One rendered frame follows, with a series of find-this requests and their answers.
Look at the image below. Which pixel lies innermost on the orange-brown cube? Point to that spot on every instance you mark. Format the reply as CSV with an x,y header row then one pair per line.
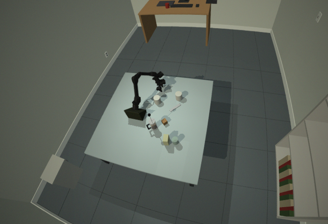
x,y
164,121

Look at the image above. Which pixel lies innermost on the pale yellow rectangular block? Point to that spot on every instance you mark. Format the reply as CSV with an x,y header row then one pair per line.
x,y
166,139

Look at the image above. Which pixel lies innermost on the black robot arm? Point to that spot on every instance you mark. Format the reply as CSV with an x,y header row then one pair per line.
x,y
135,78

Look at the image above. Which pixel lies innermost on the grey cylinder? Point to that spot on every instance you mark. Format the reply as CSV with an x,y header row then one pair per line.
x,y
178,95
157,99

